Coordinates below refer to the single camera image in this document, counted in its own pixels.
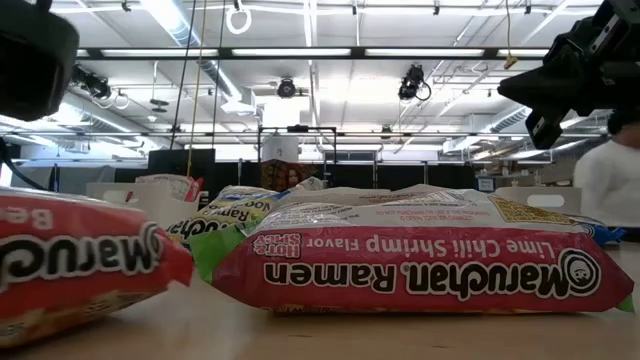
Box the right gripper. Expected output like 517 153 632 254
497 0 640 121

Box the black hanging cable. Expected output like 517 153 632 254
168 0 199 151
210 0 227 149

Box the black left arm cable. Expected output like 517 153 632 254
0 137 49 192

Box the person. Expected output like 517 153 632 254
572 108 640 230

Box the black ceiling camera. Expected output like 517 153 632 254
397 63 432 102
276 77 299 100
69 63 114 101

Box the black partition panel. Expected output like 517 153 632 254
147 148 217 196

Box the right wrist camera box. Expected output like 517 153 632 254
524 105 569 151

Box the white plastic bin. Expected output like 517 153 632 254
86 180 202 232
493 185 584 217

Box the yellow hanging tag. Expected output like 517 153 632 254
503 0 519 71

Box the silver ventilation duct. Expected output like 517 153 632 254
139 0 251 101

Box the pink green Maruchan ramen pack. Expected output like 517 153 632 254
192 183 636 315
166 184 281 245

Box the black metal frame stand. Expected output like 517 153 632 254
257 124 338 189

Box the black overhead light bar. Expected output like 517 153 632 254
74 46 551 62

